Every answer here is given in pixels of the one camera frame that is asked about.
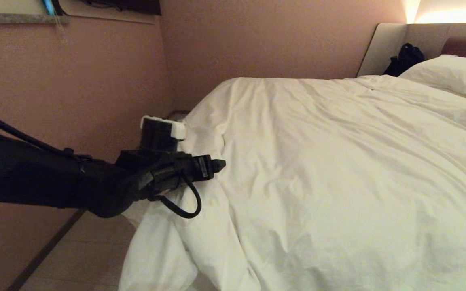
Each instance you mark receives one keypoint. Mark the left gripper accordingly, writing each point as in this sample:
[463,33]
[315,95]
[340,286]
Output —
[184,167]

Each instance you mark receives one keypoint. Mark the white duvet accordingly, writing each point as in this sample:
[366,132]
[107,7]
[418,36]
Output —
[318,182]

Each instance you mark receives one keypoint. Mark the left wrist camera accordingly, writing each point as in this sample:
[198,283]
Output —
[161,131]

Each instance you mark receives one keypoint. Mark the black bag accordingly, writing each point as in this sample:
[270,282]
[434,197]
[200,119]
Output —
[406,58]

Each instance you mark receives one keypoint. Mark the grey wall shelf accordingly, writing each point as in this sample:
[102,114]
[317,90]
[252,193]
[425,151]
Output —
[14,18]

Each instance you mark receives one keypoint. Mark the blue stick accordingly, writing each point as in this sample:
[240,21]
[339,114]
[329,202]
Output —
[48,6]

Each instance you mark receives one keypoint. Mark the beige padded headboard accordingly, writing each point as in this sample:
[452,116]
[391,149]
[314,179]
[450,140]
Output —
[382,44]

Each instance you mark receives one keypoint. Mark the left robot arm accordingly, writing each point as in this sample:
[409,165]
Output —
[34,178]

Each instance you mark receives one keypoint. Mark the dark wall-mounted screen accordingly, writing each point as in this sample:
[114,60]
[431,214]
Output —
[128,6]

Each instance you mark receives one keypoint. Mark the white pillow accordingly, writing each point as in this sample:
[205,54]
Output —
[451,74]

